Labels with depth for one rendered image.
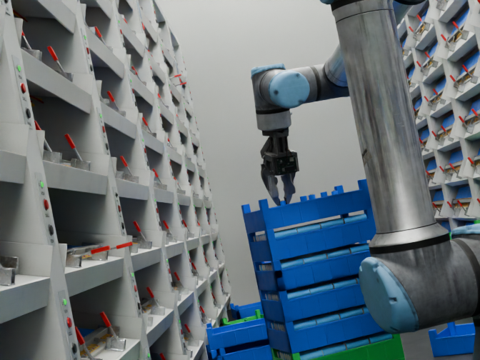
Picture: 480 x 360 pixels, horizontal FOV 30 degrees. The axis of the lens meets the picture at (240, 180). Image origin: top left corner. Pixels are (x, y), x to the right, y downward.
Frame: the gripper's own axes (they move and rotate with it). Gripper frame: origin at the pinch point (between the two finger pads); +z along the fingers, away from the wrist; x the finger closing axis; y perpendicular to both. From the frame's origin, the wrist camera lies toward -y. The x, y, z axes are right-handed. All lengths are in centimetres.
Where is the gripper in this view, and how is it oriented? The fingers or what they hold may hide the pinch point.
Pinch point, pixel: (281, 201)
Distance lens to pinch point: 241.9
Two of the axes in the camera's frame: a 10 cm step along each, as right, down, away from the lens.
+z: 1.3, 9.7, 2.0
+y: 2.9, 1.6, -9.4
